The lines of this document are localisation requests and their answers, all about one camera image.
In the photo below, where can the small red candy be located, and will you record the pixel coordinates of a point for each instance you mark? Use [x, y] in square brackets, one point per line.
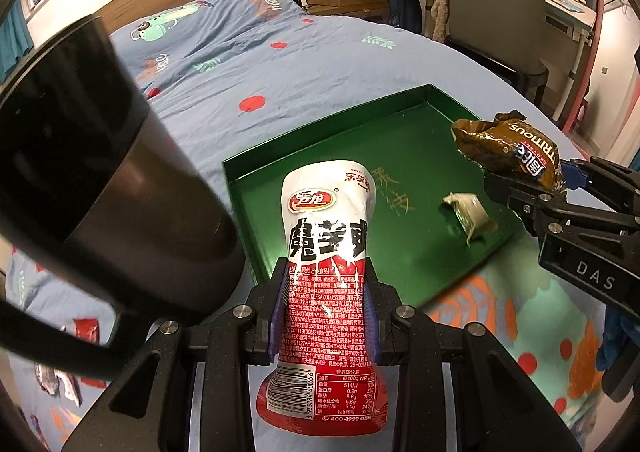
[86, 329]

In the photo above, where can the white desk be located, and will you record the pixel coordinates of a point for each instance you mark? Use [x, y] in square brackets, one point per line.
[570, 16]

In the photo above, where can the dark tote bag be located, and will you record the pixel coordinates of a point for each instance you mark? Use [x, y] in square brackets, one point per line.
[406, 6]

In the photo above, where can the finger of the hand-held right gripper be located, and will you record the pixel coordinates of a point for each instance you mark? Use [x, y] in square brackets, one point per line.
[525, 207]
[610, 187]

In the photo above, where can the long red and white packet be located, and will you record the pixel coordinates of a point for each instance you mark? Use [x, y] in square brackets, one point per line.
[325, 242]

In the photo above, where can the dark and white snack packet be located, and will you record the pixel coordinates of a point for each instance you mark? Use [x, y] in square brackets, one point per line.
[57, 384]

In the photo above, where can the dark steel kettle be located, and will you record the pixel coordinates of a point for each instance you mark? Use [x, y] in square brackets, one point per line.
[100, 171]

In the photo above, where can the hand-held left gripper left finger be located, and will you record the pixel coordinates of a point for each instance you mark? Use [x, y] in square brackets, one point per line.
[274, 327]

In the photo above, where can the person's right hand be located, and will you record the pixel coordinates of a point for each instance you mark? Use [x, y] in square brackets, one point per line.
[622, 357]

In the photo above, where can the brown snack packet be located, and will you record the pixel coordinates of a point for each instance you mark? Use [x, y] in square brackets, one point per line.
[510, 146]

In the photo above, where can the green tray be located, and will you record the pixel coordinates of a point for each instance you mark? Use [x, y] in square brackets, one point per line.
[310, 146]

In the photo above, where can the grey chair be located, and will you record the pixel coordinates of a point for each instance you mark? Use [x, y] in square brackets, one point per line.
[495, 6]

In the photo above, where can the teal curtain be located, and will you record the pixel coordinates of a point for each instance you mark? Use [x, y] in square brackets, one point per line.
[12, 36]

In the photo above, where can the beige candy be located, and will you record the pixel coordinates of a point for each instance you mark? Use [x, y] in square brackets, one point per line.
[470, 217]

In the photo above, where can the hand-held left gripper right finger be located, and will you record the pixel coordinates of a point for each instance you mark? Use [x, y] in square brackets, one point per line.
[372, 322]

